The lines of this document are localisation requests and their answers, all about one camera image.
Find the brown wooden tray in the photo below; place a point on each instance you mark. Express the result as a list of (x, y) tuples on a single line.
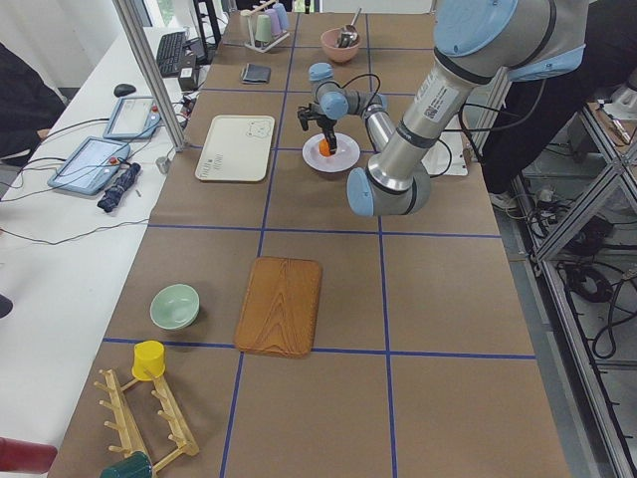
[(280, 309)]

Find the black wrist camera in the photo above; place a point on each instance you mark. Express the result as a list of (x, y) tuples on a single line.
[(308, 114)]

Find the light green cup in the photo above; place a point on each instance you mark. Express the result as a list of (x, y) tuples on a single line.
[(263, 33)]

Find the aluminium frame post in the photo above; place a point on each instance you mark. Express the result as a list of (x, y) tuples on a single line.
[(145, 59)]

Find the orange fruit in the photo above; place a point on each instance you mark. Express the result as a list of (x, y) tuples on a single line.
[(324, 148)]

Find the metal scoop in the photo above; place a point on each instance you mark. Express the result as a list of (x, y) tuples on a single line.
[(348, 33)]

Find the folded navy umbrella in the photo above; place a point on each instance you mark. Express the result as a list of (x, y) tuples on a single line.
[(114, 194)]

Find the lower teach pendant tablet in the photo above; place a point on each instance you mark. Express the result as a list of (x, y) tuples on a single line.
[(91, 166)]

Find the green ceramic bowl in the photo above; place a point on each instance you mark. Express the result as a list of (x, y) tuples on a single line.
[(175, 307)]

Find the upper teach pendant tablet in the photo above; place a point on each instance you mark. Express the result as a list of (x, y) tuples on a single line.
[(133, 118)]

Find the black box device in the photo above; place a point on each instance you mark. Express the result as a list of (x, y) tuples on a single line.
[(188, 79)]

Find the yellow plastic cup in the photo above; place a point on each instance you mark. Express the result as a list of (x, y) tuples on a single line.
[(148, 360)]

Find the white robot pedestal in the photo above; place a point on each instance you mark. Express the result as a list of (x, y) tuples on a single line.
[(446, 157)]

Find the white cup holder rack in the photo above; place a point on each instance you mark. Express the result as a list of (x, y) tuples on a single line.
[(248, 17)]

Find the purple cup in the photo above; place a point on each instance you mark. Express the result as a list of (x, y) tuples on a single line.
[(278, 18)]

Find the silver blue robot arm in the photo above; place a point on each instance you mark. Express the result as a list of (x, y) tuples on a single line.
[(531, 40)]

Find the red cylinder object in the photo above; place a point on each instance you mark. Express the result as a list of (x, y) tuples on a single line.
[(18, 456)]

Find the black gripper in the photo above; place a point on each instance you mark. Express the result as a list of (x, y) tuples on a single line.
[(325, 124)]

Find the white round plate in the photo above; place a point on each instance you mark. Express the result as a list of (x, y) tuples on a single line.
[(346, 156)]

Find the wooden cup rack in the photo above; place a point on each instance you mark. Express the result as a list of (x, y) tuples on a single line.
[(147, 419)]

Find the teach pendant tablet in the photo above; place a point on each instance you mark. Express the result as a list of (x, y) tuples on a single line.
[(133, 118), (91, 166)]

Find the person in black clothes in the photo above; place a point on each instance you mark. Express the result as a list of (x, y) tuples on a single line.
[(29, 109)]

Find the dark folded cloth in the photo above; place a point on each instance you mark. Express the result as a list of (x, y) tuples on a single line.
[(255, 74)]

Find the pink bowl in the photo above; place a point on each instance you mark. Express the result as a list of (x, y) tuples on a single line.
[(329, 44)]

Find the cream rectangular tray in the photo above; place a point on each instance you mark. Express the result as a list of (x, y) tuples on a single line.
[(236, 149)]

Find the black computer mouse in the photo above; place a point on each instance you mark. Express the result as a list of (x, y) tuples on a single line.
[(122, 90)]

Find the dark green cup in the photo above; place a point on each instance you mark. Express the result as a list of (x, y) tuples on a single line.
[(137, 465)]

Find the black keyboard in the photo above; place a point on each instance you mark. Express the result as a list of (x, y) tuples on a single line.
[(169, 53)]

